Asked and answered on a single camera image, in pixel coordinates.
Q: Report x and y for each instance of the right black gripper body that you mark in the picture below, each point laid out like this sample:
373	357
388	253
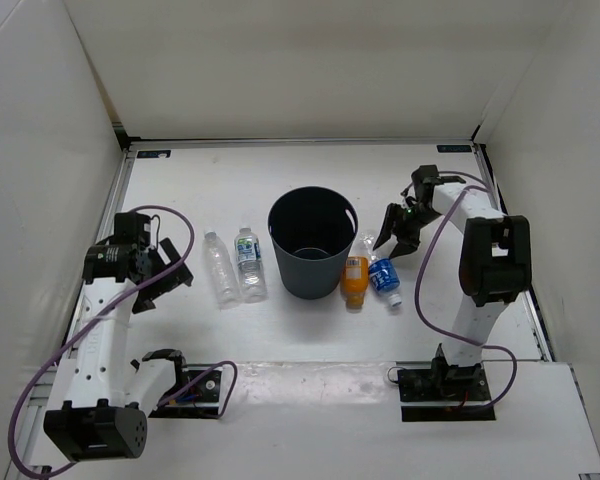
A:
416	217

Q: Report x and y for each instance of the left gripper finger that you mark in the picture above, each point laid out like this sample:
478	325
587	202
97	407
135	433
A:
147	296
174	259

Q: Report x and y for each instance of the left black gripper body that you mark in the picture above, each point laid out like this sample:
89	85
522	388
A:
155	263

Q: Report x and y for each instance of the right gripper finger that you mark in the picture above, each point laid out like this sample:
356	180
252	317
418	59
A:
406	245
391	225

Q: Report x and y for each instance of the clear bottle blue label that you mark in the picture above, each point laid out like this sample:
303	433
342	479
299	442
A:
383	276

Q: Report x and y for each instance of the orange plastic bottle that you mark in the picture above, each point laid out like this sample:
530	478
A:
354	282

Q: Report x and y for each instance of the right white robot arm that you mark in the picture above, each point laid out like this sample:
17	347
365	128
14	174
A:
494	268

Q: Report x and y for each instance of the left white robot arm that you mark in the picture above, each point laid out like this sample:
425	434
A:
104	413

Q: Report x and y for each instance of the dark grey plastic bin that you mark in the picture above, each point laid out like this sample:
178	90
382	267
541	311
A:
312	230

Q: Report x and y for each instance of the clear unlabelled plastic bottle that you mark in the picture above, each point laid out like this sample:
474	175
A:
220	269

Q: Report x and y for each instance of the right blue table sticker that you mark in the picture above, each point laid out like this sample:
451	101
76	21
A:
453	148

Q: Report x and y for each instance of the blue table sticker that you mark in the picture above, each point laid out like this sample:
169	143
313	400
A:
453	148
153	154

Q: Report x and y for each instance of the clear bottle green label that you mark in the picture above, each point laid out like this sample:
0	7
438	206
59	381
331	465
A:
250	270

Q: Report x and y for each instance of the left blue table sticker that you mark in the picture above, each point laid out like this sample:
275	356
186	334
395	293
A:
153	154

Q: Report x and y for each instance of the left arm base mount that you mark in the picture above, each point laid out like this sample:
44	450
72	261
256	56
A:
200	401

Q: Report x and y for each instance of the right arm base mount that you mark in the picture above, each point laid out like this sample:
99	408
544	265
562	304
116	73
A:
426	396

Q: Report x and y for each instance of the left aluminium frame rail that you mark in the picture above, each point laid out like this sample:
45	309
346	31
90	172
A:
28	410

